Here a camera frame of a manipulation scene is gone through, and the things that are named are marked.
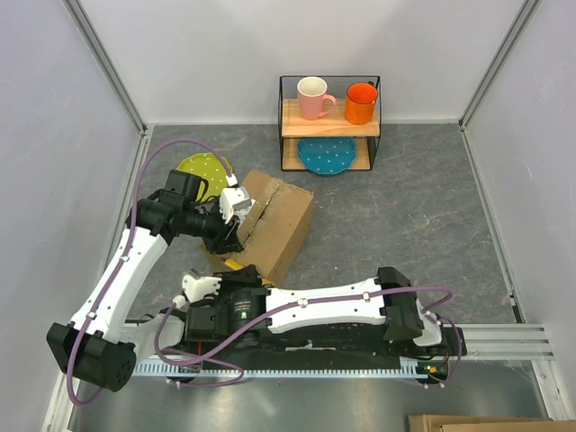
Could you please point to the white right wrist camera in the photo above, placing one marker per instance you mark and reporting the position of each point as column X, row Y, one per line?
column 195, row 287

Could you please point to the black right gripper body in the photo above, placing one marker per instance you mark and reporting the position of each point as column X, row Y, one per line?
column 234, row 283

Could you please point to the yellow utility knife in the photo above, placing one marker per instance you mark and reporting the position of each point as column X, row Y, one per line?
column 234, row 265

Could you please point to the pink mug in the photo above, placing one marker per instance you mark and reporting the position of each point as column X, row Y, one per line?
column 313, row 98

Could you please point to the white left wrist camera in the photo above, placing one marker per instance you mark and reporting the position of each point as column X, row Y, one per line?
column 235, row 203

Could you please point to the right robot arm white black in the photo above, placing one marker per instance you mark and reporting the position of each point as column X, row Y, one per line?
column 359, row 315

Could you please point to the brown cardboard express box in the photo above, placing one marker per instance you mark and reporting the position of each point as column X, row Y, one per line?
column 274, row 230

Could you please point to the green dotted plate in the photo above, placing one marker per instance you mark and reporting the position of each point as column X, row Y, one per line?
column 210, row 169

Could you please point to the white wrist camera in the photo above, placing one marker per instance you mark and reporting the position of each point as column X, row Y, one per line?
column 235, row 203
column 195, row 287

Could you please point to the blue dotted plate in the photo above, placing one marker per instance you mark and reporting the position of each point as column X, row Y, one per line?
column 326, row 156

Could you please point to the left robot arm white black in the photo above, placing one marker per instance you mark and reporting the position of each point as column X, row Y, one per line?
column 92, row 346

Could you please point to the cardboard sheet corner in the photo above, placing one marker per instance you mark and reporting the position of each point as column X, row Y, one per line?
column 440, row 423

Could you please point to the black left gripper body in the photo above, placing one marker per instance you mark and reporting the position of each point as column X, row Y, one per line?
column 217, row 231

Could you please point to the orange mug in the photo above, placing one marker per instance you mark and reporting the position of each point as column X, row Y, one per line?
column 360, row 103

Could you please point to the black wire wooden shelf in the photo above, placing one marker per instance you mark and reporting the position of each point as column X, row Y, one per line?
column 292, row 127

